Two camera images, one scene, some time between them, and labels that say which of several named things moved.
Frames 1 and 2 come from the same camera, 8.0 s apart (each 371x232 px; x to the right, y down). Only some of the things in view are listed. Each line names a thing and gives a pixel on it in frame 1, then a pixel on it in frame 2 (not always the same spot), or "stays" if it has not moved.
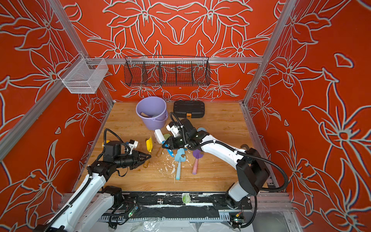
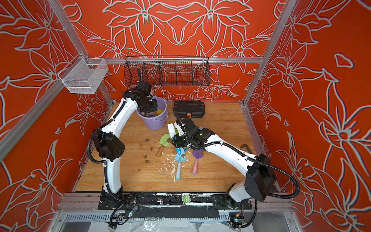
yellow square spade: x=149 y=144 -> x=158 y=112
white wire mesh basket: x=84 y=75 stays
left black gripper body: x=127 y=160 -> x=149 y=106
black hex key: x=246 y=145 stays
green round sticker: x=186 y=198 stays
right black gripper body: x=184 y=139 stays
